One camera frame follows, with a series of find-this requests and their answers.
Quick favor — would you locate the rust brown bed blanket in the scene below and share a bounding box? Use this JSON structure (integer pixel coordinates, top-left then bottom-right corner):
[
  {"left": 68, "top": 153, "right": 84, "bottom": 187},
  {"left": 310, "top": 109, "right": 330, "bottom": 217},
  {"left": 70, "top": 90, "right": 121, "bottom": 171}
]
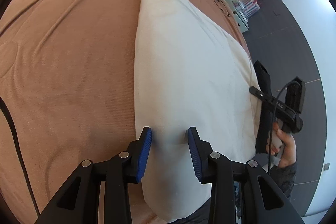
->
[{"left": 1, "top": 0, "right": 246, "bottom": 223}]

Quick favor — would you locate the beige large garment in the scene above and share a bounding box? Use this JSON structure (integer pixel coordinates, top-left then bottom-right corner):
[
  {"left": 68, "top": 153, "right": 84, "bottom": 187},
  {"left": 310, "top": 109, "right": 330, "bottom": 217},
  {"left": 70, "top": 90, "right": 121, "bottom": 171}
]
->
[{"left": 134, "top": 0, "right": 261, "bottom": 222}]

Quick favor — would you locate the person right hand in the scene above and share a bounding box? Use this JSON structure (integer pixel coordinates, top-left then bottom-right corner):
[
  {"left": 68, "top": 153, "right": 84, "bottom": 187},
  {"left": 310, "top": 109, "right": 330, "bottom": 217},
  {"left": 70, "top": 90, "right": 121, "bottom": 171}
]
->
[{"left": 271, "top": 122, "right": 297, "bottom": 168}]

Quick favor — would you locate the white bedside box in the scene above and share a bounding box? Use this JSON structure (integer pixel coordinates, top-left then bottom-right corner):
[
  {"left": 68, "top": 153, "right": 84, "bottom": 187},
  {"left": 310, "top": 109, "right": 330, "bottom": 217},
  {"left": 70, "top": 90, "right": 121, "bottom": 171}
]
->
[{"left": 231, "top": 0, "right": 260, "bottom": 33}]

